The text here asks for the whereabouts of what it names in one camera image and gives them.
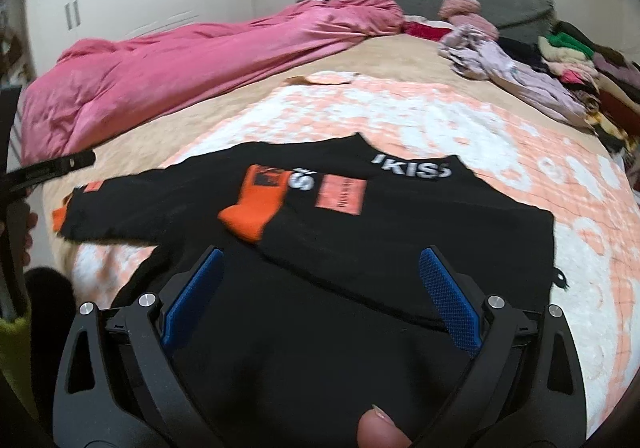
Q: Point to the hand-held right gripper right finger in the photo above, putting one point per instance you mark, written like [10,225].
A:
[450,300]

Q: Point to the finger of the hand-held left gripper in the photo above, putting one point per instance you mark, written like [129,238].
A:
[55,166]

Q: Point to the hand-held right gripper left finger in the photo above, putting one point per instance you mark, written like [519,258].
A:
[192,298]

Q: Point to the black sweater with orange cuffs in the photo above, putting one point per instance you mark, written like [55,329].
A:
[350,253]

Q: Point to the pile of folded clothes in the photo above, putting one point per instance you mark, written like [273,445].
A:
[600,67]

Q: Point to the person's left hand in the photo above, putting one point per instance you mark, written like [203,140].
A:
[31,228]

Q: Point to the person's right hand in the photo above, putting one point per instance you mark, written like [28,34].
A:
[382,430]

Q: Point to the pink duvet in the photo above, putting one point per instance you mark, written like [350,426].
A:
[175,72]

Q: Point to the peach and white checked blanket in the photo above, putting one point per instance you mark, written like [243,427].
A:
[450,127]

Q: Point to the lilac crumpled garment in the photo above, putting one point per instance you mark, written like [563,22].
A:
[525,72]

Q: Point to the beige bed sheet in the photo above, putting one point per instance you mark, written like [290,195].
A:
[400,57]

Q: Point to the red garment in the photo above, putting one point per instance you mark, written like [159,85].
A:
[430,30]

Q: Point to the pink knit garment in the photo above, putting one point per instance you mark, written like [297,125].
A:
[476,23]

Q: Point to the pink fuzzy pillow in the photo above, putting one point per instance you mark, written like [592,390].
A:
[460,2]

